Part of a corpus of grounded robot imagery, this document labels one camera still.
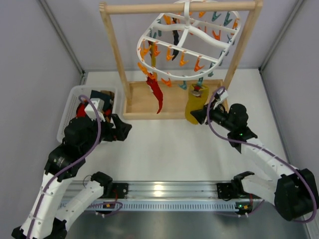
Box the red sock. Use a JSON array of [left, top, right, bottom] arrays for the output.
[[146, 72, 163, 114]]

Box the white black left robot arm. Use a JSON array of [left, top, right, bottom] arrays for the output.
[[11, 114, 132, 239]]

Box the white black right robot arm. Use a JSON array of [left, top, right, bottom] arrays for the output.
[[190, 104, 319, 222]]

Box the pile of socks in basket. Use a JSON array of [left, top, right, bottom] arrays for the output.
[[76, 90, 115, 122]]

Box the wooden hanger rack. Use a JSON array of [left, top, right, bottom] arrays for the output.
[[99, 0, 263, 120]]

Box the white round clip hanger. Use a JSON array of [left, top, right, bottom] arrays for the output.
[[136, 0, 241, 81]]

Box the white plastic basket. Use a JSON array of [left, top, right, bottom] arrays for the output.
[[57, 85, 121, 143]]

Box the olive yellow sock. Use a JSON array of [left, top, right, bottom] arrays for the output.
[[150, 44, 156, 68]]

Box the dark navy sock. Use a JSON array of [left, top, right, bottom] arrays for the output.
[[172, 30, 179, 61]]

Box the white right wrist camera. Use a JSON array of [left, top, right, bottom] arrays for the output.
[[214, 90, 228, 104]]

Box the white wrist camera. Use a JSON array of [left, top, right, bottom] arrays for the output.
[[214, 90, 228, 104], [84, 98, 106, 122]]

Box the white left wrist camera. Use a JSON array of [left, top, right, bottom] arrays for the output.
[[84, 98, 106, 122]]

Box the aluminium mounting rail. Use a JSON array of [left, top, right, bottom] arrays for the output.
[[41, 180, 265, 201]]

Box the white slotted cable duct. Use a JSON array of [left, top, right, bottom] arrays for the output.
[[86, 200, 260, 212]]

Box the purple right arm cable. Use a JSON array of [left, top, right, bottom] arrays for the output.
[[206, 86, 318, 223]]

